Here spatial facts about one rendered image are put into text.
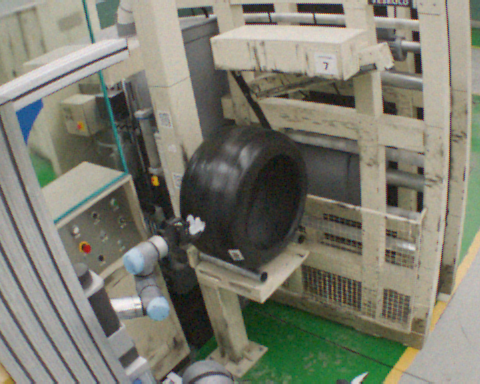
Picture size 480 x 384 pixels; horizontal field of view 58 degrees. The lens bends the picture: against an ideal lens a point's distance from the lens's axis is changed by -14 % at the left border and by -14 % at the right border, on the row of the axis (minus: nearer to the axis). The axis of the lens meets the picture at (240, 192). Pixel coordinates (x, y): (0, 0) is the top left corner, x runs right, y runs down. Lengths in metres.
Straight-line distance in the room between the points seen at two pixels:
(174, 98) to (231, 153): 0.34
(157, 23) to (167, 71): 0.20
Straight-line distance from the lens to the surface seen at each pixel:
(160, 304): 1.53
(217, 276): 2.20
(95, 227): 2.19
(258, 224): 2.26
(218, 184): 1.76
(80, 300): 1.02
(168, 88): 1.93
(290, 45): 1.82
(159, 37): 1.88
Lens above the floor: 2.19
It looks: 30 degrees down
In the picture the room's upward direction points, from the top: 11 degrees counter-clockwise
